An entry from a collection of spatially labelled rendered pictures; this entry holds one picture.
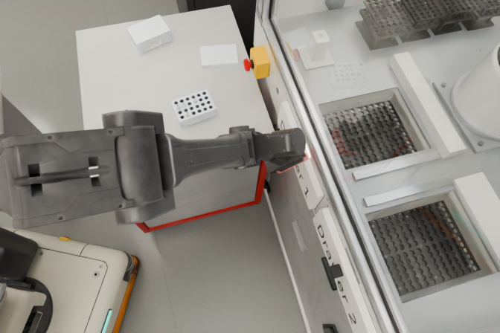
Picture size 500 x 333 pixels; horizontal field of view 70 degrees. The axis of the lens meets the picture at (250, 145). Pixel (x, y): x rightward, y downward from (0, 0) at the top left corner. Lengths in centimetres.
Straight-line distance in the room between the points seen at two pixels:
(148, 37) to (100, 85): 23
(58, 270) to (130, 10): 171
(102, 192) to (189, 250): 147
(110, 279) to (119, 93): 72
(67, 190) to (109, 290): 124
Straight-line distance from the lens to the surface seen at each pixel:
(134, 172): 35
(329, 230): 88
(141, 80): 128
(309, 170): 91
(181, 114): 113
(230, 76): 125
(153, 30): 134
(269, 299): 176
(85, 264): 160
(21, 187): 34
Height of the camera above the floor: 175
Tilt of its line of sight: 64 degrees down
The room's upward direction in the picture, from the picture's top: 5 degrees clockwise
